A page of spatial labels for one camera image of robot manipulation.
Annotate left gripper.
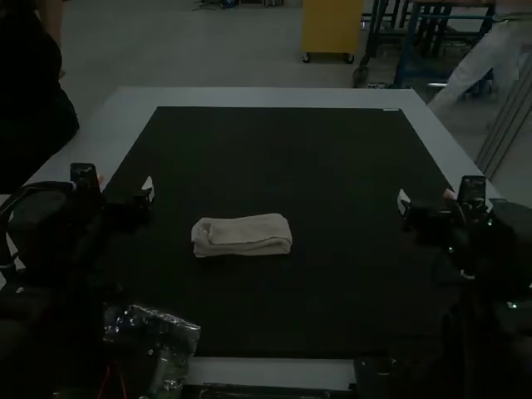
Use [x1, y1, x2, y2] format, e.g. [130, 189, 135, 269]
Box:
[103, 175, 156, 232]

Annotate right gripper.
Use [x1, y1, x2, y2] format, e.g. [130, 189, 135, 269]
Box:
[397, 189, 456, 234]

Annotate pale towel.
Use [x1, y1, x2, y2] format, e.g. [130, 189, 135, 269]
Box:
[191, 213, 293, 259]

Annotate black mat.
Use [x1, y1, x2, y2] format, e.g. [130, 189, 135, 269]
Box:
[93, 106, 458, 359]

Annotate person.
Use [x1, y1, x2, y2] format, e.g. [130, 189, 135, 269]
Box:
[0, 0, 80, 195]

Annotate person's legs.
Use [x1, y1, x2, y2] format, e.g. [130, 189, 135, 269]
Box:
[427, 16, 532, 117]

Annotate yellow wheeled cabinet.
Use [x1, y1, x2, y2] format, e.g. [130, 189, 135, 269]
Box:
[301, 0, 365, 65]

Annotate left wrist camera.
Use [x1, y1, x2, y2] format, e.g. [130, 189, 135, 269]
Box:
[69, 162, 100, 193]

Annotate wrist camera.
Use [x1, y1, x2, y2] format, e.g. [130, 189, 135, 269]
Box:
[460, 175, 488, 201]
[69, 162, 100, 193]

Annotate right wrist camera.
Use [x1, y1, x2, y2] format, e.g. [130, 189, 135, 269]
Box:
[460, 175, 488, 201]

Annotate black cable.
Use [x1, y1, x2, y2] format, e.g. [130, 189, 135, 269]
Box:
[0, 181, 74, 271]

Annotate grey metal frame post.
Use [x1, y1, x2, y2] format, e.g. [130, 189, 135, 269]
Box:
[475, 53, 532, 182]

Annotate blue metal frame table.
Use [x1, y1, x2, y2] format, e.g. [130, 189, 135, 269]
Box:
[392, 0, 500, 91]

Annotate dark metal frame cart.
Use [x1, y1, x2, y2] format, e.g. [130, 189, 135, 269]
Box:
[357, 0, 412, 81]

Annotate thin red wire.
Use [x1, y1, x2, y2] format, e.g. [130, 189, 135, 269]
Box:
[101, 360, 127, 399]

